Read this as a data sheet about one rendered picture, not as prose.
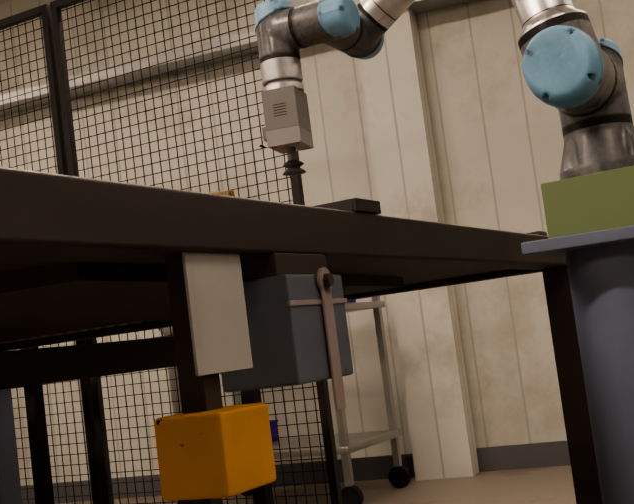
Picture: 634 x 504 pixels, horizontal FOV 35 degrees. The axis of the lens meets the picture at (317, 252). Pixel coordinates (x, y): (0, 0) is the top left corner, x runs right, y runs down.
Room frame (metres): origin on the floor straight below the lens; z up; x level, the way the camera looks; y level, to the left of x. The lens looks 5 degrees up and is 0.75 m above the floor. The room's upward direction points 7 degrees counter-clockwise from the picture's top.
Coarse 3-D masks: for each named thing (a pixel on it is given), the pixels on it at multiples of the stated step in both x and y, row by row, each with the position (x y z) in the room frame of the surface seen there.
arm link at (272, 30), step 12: (276, 0) 1.80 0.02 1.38; (288, 0) 1.82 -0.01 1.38; (264, 12) 1.80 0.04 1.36; (276, 12) 1.80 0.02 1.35; (288, 12) 1.79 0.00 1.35; (264, 24) 1.80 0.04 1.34; (276, 24) 1.79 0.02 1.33; (264, 36) 1.80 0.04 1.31; (276, 36) 1.80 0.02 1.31; (288, 36) 1.79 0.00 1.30; (264, 48) 1.81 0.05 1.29; (276, 48) 1.80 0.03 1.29; (288, 48) 1.80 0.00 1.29; (300, 48) 1.82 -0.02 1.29; (264, 60) 1.81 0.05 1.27
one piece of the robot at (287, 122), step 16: (272, 96) 1.80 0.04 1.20; (288, 96) 1.79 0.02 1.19; (304, 96) 1.85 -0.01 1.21; (272, 112) 1.80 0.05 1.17; (288, 112) 1.79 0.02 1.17; (304, 112) 1.84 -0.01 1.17; (272, 128) 1.80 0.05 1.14; (288, 128) 1.79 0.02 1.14; (304, 128) 1.82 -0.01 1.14; (272, 144) 1.80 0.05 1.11; (288, 144) 1.80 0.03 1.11; (304, 144) 1.82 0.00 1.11; (288, 160) 1.83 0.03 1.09
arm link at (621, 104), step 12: (612, 48) 1.66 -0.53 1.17; (612, 60) 1.63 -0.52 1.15; (624, 84) 1.67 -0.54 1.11; (612, 96) 1.63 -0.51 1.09; (624, 96) 1.66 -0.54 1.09; (600, 108) 1.64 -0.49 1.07; (612, 108) 1.65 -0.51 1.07; (624, 108) 1.66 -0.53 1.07; (564, 120) 1.69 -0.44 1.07; (576, 120) 1.67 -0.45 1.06
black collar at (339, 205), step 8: (344, 200) 1.32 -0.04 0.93; (352, 200) 1.31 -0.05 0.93; (360, 200) 1.32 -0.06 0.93; (368, 200) 1.34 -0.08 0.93; (336, 208) 1.32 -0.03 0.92; (344, 208) 1.32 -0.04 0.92; (352, 208) 1.31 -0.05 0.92; (360, 208) 1.32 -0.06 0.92; (368, 208) 1.34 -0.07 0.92; (376, 208) 1.36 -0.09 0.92
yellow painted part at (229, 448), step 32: (192, 352) 1.01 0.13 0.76; (192, 384) 1.01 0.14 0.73; (192, 416) 0.97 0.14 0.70; (224, 416) 0.96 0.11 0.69; (256, 416) 1.01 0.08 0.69; (160, 448) 0.99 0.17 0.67; (192, 448) 0.97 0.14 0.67; (224, 448) 0.96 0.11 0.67; (256, 448) 1.01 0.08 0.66; (160, 480) 1.00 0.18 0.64; (192, 480) 0.98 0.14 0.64; (224, 480) 0.96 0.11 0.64; (256, 480) 1.00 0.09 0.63
